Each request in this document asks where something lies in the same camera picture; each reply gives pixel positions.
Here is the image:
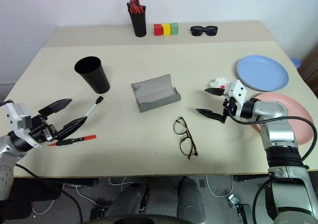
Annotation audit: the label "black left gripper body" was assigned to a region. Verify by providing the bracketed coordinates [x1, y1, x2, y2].
[28, 114, 59, 143]

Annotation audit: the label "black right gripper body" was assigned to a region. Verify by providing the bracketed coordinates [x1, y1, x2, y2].
[219, 97, 237, 125]

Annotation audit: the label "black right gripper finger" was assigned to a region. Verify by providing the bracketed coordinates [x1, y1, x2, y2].
[204, 87, 226, 97]
[195, 108, 224, 121]

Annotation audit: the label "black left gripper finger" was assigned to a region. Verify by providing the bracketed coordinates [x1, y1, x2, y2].
[53, 116, 88, 141]
[38, 98, 73, 117]

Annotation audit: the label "crumpled white paper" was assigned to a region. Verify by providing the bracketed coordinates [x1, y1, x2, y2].
[208, 77, 232, 89]

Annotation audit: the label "black marker with red cap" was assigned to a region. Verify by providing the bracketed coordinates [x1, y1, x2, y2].
[47, 134, 97, 147]

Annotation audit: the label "white marker with black cap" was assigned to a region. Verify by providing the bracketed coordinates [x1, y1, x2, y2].
[83, 96, 104, 118]

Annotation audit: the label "tortoiseshell eyeglasses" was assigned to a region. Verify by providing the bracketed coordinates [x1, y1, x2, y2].
[173, 117, 199, 159]

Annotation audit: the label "empty black cup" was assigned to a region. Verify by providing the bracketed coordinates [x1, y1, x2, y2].
[74, 56, 111, 94]

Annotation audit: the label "blue plate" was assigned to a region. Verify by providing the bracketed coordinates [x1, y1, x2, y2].
[236, 55, 290, 92]

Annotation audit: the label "open grey glasses case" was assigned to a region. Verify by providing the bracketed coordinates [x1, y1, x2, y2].
[131, 73, 182, 113]

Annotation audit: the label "black sunglasses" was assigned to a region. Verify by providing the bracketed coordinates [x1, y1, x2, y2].
[190, 25, 219, 37]

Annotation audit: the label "pink plate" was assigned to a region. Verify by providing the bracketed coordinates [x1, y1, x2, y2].
[250, 92, 315, 146]

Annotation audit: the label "green wooden block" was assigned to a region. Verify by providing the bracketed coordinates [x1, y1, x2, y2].
[169, 22, 180, 35]

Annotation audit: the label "yellow wooden block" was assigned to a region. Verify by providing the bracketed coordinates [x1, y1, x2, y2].
[161, 23, 172, 36]

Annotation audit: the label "blue round container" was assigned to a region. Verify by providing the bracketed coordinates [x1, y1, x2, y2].
[290, 57, 302, 70]

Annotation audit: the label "dark rounded robot leg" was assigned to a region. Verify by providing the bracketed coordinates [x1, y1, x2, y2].
[108, 181, 151, 216]
[176, 175, 207, 224]

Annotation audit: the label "brown wooden furniture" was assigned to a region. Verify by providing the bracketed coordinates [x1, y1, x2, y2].
[297, 47, 318, 97]

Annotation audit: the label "black pen holder cup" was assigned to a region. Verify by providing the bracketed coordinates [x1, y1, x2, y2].
[128, 8, 148, 38]

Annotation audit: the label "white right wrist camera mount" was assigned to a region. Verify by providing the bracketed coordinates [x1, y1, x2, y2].
[223, 79, 248, 118]

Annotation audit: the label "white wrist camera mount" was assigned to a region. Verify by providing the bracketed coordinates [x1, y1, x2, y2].
[223, 79, 248, 118]
[4, 102, 43, 149]

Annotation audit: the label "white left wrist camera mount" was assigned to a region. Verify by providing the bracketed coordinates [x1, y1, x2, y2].
[4, 102, 43, 149]

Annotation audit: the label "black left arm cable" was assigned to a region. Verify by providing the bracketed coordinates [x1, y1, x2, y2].
[14, 163, 84, 224]

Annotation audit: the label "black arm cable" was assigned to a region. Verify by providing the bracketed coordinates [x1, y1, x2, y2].
[14, 163, 84, 224]
[229, 111, 318, 170]
[252, 177, 274, 224]

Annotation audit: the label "white floor cable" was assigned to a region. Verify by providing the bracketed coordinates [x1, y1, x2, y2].
[108, 176, 135, 188]
[205, 175, 235, 198]

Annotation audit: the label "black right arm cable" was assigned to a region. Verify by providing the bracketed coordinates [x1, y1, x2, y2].
[229, 111, 318, 170]

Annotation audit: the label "metal caster bracket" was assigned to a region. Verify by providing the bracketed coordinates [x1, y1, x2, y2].
[227, 194, 241, 209]

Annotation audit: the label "black lower arm cable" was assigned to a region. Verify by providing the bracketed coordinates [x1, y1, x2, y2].
[252, 177, 274, 224]

